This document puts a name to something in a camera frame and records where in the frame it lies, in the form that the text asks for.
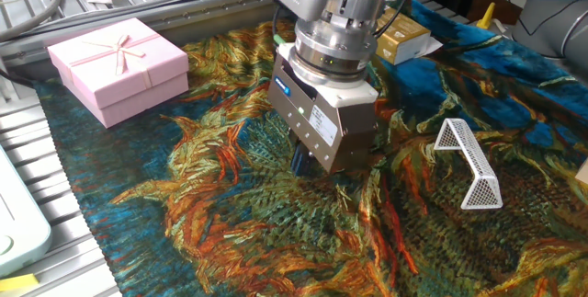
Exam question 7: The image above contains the grey Schunk gripper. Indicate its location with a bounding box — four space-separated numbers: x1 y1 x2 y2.
267 42 379 177

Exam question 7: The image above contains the sunflower painting print cloth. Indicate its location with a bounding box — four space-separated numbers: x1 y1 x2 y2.
34 0 588 297

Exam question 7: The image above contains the yellow cardboard box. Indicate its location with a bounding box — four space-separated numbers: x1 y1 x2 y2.
373 6 433 66

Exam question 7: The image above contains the metal mesh basket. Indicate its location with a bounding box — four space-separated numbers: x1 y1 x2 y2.
433 117 504 211

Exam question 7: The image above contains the pink gift box with bow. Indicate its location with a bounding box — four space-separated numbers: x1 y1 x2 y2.
46 17 190 130

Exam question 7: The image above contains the yellow plastic clamp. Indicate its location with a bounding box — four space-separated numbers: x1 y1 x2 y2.
475 2 497 30

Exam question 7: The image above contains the white teach pendant red button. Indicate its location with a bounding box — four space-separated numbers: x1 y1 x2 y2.
0 143 53 278

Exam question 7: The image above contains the yellow tape piece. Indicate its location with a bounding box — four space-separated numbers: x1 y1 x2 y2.
0 272 40 294

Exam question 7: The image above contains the grey corrugated hose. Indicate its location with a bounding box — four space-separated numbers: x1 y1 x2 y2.
0 0 73 43

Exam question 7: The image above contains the thick black cable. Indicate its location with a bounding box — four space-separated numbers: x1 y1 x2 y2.
0 68 36 89

